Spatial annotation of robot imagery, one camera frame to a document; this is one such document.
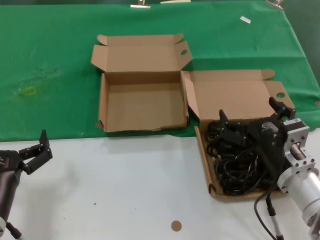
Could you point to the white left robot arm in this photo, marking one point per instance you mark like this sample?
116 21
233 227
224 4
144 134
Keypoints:
1 223

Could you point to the white tape strip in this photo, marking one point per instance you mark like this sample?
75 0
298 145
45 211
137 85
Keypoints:
245 20

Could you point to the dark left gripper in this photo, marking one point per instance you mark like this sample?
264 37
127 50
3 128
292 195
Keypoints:
8 180

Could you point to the brown cardboard box, intact rim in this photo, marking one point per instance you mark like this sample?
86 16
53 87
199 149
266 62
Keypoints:
230 97

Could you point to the green table cloth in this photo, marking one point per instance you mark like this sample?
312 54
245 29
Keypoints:
50 50

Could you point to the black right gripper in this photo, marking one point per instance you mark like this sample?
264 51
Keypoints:
270 135

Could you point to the beige flat strip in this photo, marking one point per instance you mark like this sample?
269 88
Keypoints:
175 1

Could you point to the round brown cardboard disc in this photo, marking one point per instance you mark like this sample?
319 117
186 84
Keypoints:
176 226

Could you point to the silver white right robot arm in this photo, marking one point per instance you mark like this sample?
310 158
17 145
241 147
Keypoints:
305 185

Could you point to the brown cardboard box, torn rim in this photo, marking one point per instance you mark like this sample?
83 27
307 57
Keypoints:
142 107

